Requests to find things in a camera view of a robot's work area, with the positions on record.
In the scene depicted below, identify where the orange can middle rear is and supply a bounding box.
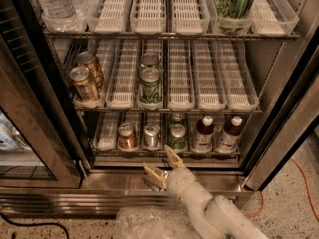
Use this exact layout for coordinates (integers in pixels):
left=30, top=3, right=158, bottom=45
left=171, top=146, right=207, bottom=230
left=77, top=51, right=104, bottom=91

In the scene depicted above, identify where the fridge door right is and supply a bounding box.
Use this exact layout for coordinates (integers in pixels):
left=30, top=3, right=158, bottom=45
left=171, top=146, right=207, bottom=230
left=241, top=33, right=319, bottom=191

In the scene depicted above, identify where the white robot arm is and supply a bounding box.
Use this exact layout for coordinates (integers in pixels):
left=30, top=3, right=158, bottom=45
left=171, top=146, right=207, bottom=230
left=143, top=145, right=268, bottom=239

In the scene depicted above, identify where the green can bottom front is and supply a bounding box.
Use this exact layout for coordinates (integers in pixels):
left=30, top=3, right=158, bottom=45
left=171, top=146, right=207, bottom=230
left=168, top=124, right=186, bottom=150

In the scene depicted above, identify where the dark bottle white cap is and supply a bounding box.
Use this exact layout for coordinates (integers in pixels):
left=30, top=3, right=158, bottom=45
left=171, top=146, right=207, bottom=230
left=216, top=116, right=243, bottom=154
left=192, top=115, right=214, bottom=153

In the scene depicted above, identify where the middle wire shelf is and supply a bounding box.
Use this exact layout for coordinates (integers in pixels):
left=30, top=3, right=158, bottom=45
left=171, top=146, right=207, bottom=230
left=54, top=39, right=259, bottom=113

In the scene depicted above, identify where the green can bottom rear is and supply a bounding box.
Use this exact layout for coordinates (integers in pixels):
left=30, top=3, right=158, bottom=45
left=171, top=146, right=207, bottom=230
left=169, top=113, right=185, bottom=125

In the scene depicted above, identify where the orange cable on floor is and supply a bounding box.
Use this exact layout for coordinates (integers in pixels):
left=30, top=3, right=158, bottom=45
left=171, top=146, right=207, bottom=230
left=243, top=157, right=319, bottom=223

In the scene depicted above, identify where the glass fridge door left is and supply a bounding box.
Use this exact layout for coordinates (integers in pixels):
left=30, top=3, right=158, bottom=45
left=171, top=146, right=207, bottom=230
left=0, top=0, right=93, bottom=189

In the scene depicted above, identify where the dark bottle white cap right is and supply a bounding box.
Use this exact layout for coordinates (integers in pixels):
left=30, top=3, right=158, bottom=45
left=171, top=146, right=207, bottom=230
left=216, top=116, right=243, bottom=154

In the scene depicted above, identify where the steel fridge base grille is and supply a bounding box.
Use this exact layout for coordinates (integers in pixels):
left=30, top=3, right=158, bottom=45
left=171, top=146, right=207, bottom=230
left=0, top=169, right=255, bottom=217

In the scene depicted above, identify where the black cable on floor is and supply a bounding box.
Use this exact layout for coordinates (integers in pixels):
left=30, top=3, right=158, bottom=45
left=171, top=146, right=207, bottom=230
left=0, top=213, right=70, bottom=239

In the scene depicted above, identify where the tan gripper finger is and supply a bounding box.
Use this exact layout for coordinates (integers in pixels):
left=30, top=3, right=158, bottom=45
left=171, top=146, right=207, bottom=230
left=164, top=145, right=185, bottom=169
left=143, top=163, right=168, bottom=189

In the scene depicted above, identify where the green can middle rear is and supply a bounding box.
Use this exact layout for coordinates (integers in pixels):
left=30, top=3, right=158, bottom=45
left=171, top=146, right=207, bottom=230
left=139, top=52, right=160, bottom=71

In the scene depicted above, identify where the wire shelf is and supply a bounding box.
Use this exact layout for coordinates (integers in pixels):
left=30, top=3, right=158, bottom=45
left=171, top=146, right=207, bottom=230
left=54, top=39, right=259, bottom=113
left=92, top=112, right=239, bottom=160
left=30, top=0, right=301, bottom=42

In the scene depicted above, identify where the bottom wire shelf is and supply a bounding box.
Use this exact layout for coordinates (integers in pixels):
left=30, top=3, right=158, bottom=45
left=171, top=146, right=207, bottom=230
left=92, top=112, right=239, bottom=160

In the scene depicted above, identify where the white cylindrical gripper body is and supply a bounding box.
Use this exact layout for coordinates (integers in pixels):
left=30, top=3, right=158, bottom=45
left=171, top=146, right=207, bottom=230
left=167, top=168, right=199, bottom=199

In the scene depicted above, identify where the green can middle front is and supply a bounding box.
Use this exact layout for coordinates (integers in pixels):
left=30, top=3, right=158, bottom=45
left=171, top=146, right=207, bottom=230
left=139, top=68, right=162, bottom=104

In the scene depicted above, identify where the top wire shelf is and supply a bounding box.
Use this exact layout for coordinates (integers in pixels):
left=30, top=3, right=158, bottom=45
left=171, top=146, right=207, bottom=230
left=30, top=0, right=301, bottom=42

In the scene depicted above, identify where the clear water bottle front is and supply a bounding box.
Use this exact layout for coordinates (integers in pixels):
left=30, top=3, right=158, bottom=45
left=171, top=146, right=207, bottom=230
left=38, top=0, right=76, bottom=19

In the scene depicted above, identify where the orange can middle front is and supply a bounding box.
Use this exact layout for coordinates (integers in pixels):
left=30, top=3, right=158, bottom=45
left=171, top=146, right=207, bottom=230
left=69, top=66, right=99, bottom=101

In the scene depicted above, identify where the dark bottle white cap left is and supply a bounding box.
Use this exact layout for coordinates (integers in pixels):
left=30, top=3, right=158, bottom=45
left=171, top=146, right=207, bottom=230
left=192, top=115, right=214, bottom=153

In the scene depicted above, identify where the silver redbull can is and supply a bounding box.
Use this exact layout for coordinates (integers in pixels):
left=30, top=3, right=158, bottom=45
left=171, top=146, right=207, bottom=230
left=144, top=124, right=159, bottom=147

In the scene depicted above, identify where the orange can bottom shelf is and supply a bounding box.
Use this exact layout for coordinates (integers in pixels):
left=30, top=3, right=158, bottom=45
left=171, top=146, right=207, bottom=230
left=118, top=123, right=137, bottom=150

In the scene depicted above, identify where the clear plastic bag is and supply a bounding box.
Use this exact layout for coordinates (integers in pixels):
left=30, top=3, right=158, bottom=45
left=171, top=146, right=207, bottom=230
left=115, top=207, right=201, bottom=239

